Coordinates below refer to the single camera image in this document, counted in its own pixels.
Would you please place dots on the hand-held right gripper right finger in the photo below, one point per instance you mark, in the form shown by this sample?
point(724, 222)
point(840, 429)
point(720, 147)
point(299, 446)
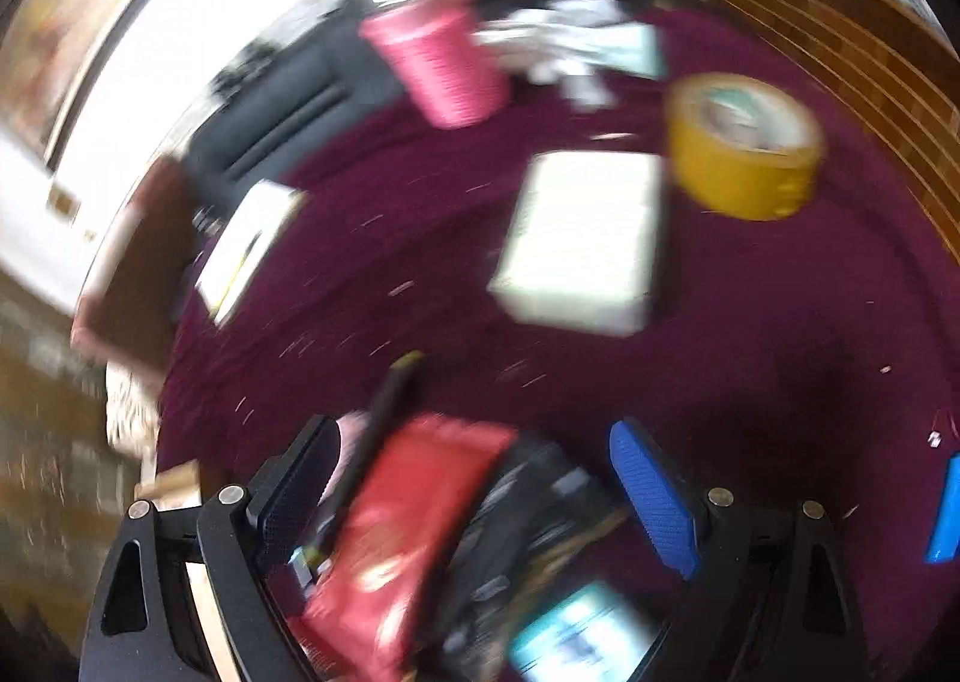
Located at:
point(652, 494)

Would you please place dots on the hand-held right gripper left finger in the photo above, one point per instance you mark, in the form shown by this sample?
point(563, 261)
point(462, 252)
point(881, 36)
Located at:
point(296, 502)

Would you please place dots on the black marker yellow cap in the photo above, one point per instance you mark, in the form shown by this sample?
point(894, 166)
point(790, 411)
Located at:
point(371, 442)

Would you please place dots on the red snack packet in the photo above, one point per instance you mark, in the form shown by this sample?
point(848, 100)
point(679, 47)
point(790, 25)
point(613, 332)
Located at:
point(405, 539)

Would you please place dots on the cream cardboard box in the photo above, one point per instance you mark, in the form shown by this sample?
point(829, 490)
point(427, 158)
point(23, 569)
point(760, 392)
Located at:
point(581, 239)

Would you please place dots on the small cardboard piece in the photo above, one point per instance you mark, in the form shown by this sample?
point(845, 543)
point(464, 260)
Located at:
point(172, 487)

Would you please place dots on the black printed packet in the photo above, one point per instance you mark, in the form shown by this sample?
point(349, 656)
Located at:
point(517, 539)

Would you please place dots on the white patterned cloth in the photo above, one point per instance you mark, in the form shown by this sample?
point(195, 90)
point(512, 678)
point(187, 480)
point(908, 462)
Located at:
point(131, 404)

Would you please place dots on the white papers on sofa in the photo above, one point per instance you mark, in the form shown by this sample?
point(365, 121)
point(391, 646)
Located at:
point(247, 247)

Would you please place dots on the blue plastic piece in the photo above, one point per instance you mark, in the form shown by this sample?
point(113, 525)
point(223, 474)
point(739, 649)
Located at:
point(945, 509)

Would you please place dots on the yellow tape roll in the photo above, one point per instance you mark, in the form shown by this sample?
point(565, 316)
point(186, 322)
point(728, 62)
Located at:
point(739, 165)

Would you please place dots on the black leather sofa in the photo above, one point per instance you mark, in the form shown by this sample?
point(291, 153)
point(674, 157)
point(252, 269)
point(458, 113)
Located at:
point(277, 105)

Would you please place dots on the pale teal box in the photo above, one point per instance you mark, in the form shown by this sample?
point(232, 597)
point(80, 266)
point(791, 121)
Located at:
point(634, 48)

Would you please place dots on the white cloth glove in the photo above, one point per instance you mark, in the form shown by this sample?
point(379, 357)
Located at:
point(559, 45)

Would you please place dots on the pink woven container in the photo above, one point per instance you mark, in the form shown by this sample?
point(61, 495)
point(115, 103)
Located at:
point(439, 60)

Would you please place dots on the wall switch plate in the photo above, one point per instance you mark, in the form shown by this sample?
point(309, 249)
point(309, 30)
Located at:
point(64, 202)

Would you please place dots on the wooden bed frame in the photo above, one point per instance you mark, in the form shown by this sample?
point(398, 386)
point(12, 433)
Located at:
point(840, 37)

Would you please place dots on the framed wall picture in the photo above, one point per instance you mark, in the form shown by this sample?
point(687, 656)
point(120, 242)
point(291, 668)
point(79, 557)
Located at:
point(67, 15)

